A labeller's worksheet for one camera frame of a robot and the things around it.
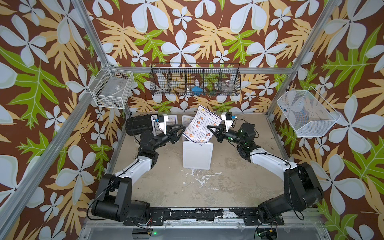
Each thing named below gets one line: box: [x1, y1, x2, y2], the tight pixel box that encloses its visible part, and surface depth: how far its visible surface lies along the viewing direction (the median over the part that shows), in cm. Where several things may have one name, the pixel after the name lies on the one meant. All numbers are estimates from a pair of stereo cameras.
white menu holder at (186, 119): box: [182, 115, 194, 127], surface depth 93 cm
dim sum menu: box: [182, 104, 223, 144], surface depth 78 cm
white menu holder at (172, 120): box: [166, 114, 178, 126], surface depth 95 cm
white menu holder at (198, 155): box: [182, 141, 214, 170], surface depth 84 cm
